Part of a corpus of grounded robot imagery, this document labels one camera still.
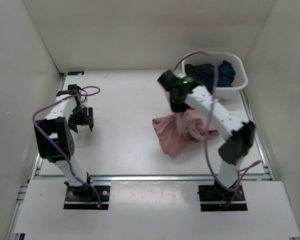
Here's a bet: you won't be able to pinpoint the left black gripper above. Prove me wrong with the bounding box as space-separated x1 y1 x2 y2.
67 105 93 133

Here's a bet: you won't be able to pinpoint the pink trousers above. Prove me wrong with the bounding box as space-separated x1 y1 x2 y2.
152 108 219 158

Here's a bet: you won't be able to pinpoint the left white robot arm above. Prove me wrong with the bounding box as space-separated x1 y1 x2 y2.
32 84 95 201

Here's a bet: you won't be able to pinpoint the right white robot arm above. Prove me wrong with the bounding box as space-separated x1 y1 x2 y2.
157 70 256 200

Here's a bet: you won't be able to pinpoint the black trousers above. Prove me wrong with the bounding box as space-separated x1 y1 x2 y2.
184 63 197 78

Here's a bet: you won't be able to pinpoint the blue trousers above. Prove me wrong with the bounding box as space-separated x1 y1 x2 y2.
196 60 236 93

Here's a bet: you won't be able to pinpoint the blue corner label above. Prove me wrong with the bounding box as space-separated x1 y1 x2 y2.
67 71 85 76

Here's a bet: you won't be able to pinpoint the white plastic basket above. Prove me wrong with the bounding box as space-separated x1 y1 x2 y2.
180 51 248 102

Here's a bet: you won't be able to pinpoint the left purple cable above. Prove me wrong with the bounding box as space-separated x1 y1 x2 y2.
31 86 103 205

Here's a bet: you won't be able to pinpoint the purple cable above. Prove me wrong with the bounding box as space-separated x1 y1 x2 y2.
31 86 103 205
173 51 262 193

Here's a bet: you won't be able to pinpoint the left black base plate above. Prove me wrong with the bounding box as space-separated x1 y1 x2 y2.
63 185 111 210

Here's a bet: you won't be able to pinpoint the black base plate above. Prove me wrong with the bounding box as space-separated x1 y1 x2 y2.
63 185 111 210
197 184 248 212

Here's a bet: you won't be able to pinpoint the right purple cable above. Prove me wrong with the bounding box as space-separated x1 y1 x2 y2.
173 51 262 193

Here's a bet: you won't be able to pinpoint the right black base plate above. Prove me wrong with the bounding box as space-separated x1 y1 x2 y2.
197 184 248 212

